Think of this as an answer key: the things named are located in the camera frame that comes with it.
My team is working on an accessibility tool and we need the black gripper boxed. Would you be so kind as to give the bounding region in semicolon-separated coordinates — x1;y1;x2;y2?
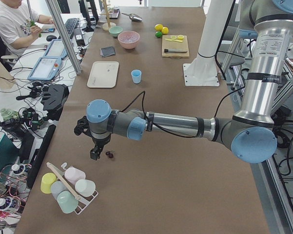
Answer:
74;116;111;160

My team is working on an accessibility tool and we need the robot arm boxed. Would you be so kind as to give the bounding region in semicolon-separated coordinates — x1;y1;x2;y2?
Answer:
74;0;293;163

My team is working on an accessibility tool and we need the pink plastic cup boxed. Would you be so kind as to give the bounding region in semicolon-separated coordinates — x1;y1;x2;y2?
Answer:
64;167;86;185

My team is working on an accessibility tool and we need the white plastic cup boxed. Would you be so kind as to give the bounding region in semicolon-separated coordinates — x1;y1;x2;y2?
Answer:
75;179;96;197

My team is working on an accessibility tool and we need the grey plastic cup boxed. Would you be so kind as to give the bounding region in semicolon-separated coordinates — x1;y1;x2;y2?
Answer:
51;180;67;200

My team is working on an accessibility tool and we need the yellow plastic cup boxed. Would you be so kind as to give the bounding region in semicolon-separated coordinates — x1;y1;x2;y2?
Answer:
40;173;57;194

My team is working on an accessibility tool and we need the mint green plastic cup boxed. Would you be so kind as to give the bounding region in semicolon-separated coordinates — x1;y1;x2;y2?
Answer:
57;191;78;214

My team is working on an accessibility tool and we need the light blue plastic cup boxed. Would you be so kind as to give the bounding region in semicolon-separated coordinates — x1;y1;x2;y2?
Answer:
131;69;142;84

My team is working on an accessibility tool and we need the pink bowl of ice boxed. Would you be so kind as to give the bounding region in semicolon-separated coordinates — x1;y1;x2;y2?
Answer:
117;31;140;49

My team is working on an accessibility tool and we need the wooden cup tree stand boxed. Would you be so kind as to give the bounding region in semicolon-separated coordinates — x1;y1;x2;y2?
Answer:
102;0;116;31

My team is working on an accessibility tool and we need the metal ice scoop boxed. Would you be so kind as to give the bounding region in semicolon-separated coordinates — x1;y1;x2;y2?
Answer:
122;12;143;22

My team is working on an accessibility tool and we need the dark red cherry pair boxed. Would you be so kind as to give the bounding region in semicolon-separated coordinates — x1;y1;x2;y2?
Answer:
105;151;114;158

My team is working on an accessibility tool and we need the cream rabbit serving tray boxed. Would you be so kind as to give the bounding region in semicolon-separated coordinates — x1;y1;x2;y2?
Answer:
87;61;119;88

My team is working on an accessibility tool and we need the blue teach pendant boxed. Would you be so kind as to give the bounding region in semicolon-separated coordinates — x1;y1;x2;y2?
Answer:
44;39;67;59
27;56;62;81

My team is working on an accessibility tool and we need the grey folded cloth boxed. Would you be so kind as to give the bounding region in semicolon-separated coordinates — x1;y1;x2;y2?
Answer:
100;46;116;57

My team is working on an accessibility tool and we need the mint green bowl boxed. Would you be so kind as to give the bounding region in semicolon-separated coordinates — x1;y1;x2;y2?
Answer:
108;26;123;38

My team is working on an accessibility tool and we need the steel muddler black tip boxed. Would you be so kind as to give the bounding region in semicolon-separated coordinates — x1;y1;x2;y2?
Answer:
164;49;188;53

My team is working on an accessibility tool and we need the black computer mouse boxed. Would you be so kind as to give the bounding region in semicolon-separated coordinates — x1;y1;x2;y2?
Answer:
46;35;57;42

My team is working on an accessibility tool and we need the wooden cutting board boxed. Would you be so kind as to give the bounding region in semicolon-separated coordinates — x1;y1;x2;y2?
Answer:
161;35;190;58

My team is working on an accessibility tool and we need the black keyboard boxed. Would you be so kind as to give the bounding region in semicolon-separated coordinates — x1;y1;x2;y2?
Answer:
64;18;79;34

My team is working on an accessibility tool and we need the green lime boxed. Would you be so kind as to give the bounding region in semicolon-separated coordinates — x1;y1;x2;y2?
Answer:
155;31;162;38

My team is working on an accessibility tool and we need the yellow plastic knife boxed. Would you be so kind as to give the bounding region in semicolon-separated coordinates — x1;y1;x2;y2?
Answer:
164;38;183;43

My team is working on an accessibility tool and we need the yellow lemon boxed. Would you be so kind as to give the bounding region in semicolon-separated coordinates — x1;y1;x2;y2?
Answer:
161;27;169;35
154;24;163;31

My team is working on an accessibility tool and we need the lemon half slice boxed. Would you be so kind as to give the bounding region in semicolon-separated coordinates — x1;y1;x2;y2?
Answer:
177;35;184;40

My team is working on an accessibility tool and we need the person in white shirt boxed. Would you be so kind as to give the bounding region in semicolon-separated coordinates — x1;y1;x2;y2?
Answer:
0;0;54;56

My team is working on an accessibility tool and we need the wooden rack handle bar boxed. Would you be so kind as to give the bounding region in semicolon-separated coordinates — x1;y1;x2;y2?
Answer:
46;162;81;200

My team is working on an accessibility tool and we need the white wire cup rack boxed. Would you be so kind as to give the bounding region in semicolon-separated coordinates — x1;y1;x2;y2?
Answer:
61;162;98;215

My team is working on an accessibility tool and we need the black plastic bracket part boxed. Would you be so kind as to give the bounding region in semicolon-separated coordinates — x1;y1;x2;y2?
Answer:
41;84;69;121

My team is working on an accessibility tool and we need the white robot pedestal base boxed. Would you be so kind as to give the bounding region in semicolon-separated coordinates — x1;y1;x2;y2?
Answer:
183;0;235;86

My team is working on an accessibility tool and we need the aluminium frame post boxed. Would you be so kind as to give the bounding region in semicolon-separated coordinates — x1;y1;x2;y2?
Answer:
45;0;81;75

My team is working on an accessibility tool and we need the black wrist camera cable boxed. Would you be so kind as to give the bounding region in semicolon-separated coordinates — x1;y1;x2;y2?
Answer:
118;91;246;138

